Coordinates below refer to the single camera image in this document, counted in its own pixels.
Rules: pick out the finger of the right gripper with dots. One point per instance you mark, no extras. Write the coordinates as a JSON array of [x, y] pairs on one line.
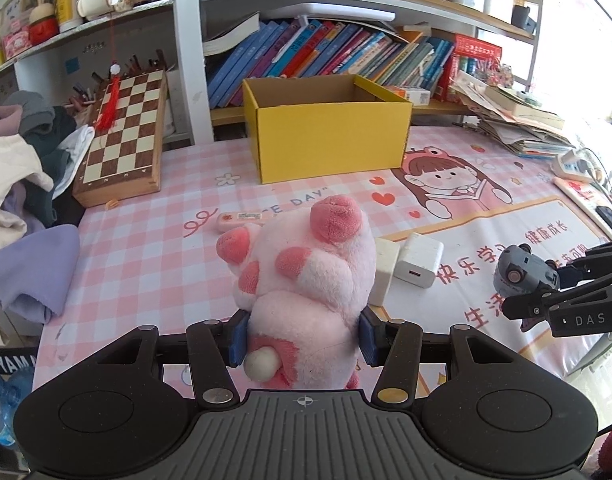
[[535, 305], [597, 262]]

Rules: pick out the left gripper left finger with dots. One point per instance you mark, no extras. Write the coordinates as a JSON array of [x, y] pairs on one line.
[[214, 347]]

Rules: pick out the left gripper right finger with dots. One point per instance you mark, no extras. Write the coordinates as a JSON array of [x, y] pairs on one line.
[[396, 348]]

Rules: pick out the grey toy car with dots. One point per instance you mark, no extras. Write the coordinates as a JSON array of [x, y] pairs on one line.
[[520, 272]]

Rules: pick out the white usb charger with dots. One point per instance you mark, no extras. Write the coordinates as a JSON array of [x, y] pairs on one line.
[[418, 260]]

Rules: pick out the white block charger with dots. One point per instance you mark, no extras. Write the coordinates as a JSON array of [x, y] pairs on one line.
[[386, 258]]

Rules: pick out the pink plush toy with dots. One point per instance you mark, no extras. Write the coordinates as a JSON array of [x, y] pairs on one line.
[[304, 277]]

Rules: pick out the pink eraser pack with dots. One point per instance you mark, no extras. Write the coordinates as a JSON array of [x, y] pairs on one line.
[[234, 219]]

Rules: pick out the white power strip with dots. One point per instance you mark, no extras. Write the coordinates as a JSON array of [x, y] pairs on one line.
[[571, 166]]

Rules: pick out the pink cartoon desk mat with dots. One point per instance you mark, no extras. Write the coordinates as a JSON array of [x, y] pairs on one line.
[[153, 259]]

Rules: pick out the stack of papers and books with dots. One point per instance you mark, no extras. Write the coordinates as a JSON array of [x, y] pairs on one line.
[[523, 129]]

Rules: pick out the pile of clothes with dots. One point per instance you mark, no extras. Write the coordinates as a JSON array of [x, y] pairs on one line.
[[41, 148]]

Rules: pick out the wooden chess board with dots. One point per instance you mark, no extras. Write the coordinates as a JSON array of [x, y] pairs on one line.
[[125, 161]]

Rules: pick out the plastic water bottle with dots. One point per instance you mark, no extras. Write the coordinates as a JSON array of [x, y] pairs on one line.
[[13, 391]]

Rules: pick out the yellow cardboard box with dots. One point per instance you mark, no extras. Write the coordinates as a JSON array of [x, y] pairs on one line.
[[303, 128]]

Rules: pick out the orange white small box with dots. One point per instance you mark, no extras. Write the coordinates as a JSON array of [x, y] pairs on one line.
[[417, 96]]

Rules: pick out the red tassel ornament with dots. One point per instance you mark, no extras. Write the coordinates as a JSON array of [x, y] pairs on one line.
[[108, 112]]

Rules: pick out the red dictionary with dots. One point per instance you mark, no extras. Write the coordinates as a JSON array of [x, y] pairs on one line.
[[467, 54]]

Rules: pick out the row of books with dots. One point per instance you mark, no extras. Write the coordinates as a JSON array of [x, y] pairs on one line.
[[306, 47]]

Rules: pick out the white shelf post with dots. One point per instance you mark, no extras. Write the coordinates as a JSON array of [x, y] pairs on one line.
[[191, 59]]

